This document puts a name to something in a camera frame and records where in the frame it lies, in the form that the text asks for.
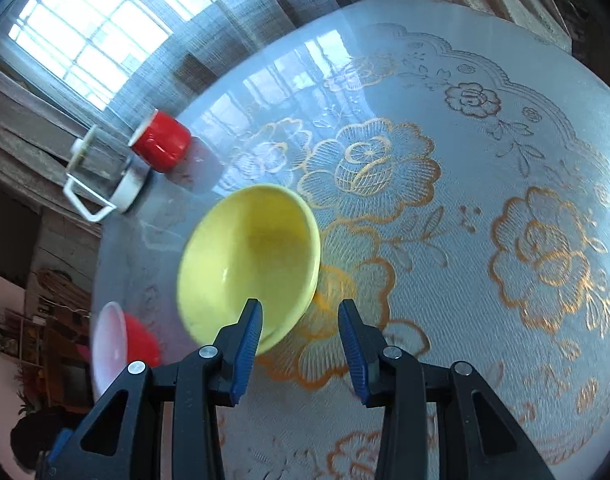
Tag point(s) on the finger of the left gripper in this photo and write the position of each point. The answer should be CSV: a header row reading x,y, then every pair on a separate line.
x,y
60,442

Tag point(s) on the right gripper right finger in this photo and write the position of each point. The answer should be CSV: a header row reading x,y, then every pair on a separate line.
x,y
478,436

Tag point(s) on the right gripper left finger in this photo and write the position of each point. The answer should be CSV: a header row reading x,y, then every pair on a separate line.
x,y
121,437

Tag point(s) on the red plastic bowl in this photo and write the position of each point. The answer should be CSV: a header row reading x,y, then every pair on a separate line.
x,y
119,339

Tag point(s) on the yellow bowl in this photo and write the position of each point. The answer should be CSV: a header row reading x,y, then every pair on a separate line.
x,y
261,242

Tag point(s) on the lace tablecloth with clear cover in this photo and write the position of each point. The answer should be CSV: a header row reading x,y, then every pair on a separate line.
x,y
459,171

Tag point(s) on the white glass electric kettle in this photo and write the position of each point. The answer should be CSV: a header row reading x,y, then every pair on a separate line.
x,y
104,175

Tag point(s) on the red mug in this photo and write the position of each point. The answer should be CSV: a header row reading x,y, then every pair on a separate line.
x,y
160,141

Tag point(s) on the sheer window curtain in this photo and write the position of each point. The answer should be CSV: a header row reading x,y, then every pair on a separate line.
x,y
205,48

